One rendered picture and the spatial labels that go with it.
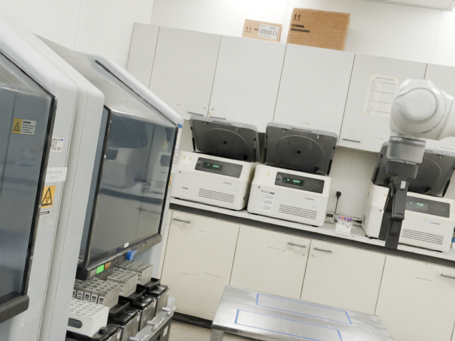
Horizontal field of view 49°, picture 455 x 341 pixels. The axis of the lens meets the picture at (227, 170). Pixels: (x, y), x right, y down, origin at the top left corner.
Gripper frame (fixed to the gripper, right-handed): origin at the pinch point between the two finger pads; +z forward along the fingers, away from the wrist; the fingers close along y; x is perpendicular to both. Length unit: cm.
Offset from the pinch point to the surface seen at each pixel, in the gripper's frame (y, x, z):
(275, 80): 248, 65, -71
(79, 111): -29, 76, -18
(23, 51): -41, 84, -28
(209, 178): 219, 96, 10
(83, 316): -15, 73, 34
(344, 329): 37, 2, 38
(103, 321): -9, 70, 36
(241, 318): 25, 36, 38
